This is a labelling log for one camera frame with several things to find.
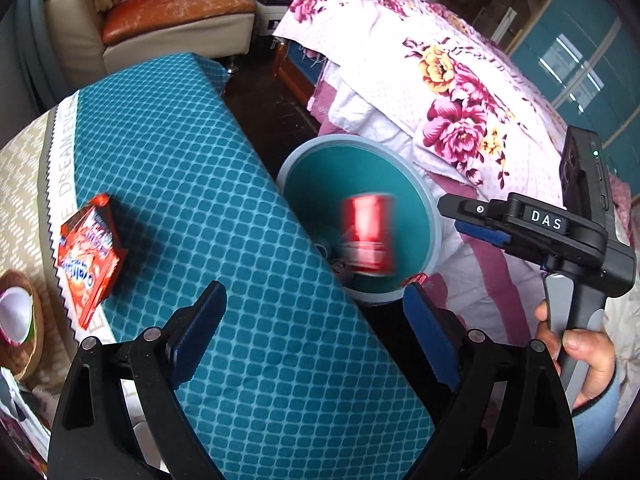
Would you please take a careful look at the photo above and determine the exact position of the orange leather seat cushion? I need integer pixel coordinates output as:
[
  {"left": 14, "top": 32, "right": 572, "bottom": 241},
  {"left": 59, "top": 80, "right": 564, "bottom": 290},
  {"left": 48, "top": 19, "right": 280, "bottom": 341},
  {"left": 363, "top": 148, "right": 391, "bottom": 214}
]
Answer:
[{"left": 102, "top": 0, "right": 257, "bottom": 46}]

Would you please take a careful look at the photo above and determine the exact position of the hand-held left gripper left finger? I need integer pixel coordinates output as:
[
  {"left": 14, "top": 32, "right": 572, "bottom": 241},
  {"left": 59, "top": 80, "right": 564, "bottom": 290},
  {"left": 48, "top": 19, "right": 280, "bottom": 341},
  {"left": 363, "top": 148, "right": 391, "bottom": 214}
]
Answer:
[{"left": 47, "top": 280, "right": 228, "bottom": 480}]

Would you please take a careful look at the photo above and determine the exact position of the printed paper packaging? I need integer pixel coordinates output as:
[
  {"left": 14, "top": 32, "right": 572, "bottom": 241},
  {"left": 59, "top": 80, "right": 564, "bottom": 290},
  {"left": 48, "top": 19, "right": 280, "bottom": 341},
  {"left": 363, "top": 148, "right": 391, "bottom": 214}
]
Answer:
[{"left": 0, "top": 366, "right": 53, "bottom": 466}]

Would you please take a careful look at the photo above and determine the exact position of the teal checked tablecloth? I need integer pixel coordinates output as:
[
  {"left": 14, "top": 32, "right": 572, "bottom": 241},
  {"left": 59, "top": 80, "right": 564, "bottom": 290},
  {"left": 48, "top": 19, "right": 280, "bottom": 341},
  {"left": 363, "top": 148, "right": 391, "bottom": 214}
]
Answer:
[{"left": 0, "top": 52, "right": 441, "bottom": 480}]

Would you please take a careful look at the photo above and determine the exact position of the red snack packet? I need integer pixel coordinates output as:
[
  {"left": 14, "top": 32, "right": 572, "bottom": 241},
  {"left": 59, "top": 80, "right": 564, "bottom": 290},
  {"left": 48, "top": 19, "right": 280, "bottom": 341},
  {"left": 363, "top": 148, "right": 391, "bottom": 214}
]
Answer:
[{"left": 56, "top": 192, "right": 127, "bottom": 331}]

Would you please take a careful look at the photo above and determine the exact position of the red drink can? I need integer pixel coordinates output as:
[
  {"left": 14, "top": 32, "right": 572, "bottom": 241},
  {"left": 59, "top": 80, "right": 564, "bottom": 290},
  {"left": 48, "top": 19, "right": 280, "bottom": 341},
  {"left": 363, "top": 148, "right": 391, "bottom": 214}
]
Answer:
[{"left": 340, "top": 192, "right": 397, "bottom": 275}]

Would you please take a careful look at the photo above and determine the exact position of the teal glass wardrobe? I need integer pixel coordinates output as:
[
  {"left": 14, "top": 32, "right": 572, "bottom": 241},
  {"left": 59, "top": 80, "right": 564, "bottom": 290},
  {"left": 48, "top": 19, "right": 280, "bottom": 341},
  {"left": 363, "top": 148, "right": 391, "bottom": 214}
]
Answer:
[{"left": 510, "top": 0, "right": 640, "bottom": 181}]

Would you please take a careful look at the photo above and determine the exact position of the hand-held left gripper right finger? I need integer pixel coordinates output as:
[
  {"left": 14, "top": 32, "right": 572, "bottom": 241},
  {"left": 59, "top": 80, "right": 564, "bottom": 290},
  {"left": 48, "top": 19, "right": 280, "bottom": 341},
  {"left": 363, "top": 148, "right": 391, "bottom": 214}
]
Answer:
[{"left": 402, "top": 282, "right": 581, "bottom": 480}]

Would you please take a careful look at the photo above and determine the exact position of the white plastic wrapper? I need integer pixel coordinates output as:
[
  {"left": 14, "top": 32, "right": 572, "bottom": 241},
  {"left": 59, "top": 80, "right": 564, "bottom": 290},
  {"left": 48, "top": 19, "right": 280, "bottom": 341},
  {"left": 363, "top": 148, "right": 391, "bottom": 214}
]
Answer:
[{"left": 314, "top": 240, "right": 351, "bottom": 277}]

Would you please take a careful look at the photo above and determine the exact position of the grey curved frame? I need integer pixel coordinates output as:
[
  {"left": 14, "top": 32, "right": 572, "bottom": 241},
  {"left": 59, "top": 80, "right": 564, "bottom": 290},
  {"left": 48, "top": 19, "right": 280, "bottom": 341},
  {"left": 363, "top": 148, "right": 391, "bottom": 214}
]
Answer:
[{"left": 15, "top": 0, "right": 66, "bottom": 111}]

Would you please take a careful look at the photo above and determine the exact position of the teal round trash bin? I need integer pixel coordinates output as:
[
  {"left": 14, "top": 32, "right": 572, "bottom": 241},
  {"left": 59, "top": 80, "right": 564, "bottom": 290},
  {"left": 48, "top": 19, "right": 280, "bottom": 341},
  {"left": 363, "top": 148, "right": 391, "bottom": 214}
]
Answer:
[{"left": 276, "top": 135, "right": 443, "bottom": 307}]

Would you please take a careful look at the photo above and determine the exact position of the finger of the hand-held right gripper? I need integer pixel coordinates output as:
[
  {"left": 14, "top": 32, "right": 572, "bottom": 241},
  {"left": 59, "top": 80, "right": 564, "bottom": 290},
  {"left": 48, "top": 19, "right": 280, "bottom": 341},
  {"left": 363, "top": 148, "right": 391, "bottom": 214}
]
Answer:
[{"left": 437, "top": 194, "right": 513, "bottom": 250}]

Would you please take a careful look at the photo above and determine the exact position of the person's right hand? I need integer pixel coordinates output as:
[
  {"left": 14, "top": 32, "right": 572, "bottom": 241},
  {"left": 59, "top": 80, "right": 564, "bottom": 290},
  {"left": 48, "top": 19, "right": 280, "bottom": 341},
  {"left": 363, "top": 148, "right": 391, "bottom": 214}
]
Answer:
[{"left": 535, "top": 301, "right": 620, "bottom": 411}]

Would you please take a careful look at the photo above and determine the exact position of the pink floral quilt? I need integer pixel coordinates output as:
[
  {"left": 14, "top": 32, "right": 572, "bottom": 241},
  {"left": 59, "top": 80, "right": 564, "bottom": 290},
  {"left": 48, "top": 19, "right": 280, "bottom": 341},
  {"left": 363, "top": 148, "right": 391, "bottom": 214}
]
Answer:
[{"left": 272, "top": 0, "right": 640, "bottom": 221}]

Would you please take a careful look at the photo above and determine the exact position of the beige leather armchair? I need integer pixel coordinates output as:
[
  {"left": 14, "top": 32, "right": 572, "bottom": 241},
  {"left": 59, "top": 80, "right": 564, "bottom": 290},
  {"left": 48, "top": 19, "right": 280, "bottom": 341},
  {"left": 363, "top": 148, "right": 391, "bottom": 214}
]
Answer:
[{"left": 42, "top": 0, "right": 257, "bottom": 73}]

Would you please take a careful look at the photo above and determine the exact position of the wooden bed frame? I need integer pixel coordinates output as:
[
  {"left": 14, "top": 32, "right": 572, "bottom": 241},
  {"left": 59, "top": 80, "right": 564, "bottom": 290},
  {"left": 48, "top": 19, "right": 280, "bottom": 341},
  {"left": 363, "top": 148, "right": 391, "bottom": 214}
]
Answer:
[{"left": 272, "top": 40, "right": 321, "bottom": 106}]

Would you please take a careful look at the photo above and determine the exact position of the white pink bedsheet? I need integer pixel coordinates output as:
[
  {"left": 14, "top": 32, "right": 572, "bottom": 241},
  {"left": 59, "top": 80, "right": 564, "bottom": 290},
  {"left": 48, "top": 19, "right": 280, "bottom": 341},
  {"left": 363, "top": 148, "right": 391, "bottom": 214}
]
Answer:
[{"left": 307, "top": 60, "right": 640, "bottom": 361}]

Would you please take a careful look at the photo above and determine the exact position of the brown coconut-shaped container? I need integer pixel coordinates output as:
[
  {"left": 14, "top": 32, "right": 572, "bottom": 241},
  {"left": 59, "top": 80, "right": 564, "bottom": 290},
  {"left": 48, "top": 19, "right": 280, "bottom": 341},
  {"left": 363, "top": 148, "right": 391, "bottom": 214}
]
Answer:
[{"left": 0, "top": 270, "right": 45, "bottom": 378}]

